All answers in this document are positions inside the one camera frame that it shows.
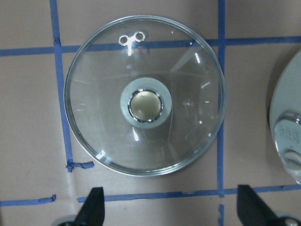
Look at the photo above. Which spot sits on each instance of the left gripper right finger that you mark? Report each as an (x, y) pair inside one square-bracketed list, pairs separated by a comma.
[(252, 210)]

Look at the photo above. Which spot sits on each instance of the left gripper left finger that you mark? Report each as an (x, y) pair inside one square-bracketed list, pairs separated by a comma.
[(92, 213)]

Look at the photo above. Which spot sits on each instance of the glass pot lid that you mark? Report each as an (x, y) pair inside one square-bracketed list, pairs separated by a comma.
[(145, 96)]

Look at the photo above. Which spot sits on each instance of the white pot with steel interior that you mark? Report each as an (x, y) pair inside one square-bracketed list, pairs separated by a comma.
[(285, 118)]

